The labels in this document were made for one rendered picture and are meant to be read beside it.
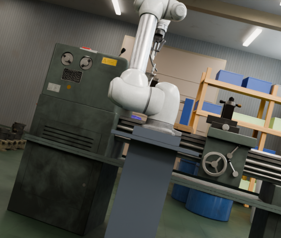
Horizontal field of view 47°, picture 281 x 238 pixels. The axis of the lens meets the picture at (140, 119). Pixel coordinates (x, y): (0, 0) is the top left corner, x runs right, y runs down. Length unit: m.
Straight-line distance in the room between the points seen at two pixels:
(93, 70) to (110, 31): 7.91
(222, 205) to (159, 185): 2.58
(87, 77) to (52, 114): 0.37
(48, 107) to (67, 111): 0.15
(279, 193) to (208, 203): 2.04
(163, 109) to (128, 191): 0.46
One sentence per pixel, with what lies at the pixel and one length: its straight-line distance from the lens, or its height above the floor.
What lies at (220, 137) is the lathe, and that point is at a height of 0.88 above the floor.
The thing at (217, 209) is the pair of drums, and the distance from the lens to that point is 4.20.
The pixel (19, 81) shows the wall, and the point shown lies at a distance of 10.57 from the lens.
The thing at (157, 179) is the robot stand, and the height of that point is 0.56.
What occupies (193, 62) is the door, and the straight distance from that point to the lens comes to 9.86.
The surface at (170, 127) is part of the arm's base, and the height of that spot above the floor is 0.84.
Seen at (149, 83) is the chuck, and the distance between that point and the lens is 2.33.
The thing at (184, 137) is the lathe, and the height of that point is 0.82.
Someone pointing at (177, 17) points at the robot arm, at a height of 1.49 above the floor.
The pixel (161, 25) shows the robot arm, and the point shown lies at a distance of 2.58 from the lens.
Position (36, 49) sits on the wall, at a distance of 10.61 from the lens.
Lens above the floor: 0.75
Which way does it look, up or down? 3 degrees up
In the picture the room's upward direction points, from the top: 15 degrees clockwise
